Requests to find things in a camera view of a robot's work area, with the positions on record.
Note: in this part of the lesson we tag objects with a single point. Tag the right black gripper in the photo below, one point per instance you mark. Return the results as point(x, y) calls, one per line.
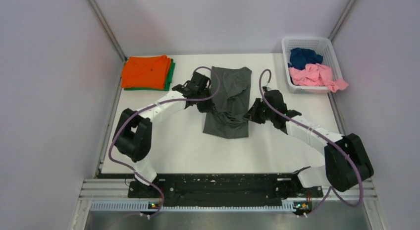
point(252, 115)

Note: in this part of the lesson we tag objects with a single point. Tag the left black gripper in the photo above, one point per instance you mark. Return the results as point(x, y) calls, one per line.
point(208, 107)

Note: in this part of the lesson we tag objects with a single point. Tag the grey t-shirt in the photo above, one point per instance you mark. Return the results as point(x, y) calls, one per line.
point(231, 103)

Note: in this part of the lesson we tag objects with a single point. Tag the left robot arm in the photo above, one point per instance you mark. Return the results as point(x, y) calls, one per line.
point(132, 140)

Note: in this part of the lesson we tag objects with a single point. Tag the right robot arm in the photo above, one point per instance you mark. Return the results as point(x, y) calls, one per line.
point(346, 160)

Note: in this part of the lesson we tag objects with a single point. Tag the folded green t-shirt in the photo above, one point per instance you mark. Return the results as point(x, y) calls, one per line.
point(167, 83)

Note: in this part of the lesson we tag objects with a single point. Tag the folded orange t-shirt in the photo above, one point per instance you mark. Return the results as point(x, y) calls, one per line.
point(146, 72)

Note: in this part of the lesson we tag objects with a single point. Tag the pink t-shirt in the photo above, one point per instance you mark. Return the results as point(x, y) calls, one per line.
point(317, 75)

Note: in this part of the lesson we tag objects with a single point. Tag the navy blue t-shirt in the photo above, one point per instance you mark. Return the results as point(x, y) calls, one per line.
point(300, 57)

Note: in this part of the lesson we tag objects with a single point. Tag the white plastic basket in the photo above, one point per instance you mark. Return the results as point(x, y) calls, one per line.
point(321, 46)

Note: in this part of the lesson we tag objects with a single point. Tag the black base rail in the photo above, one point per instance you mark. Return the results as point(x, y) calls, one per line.
point(224, 190)

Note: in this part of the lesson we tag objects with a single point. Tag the white slotted cable duct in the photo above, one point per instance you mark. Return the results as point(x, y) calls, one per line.
point(152, 206)

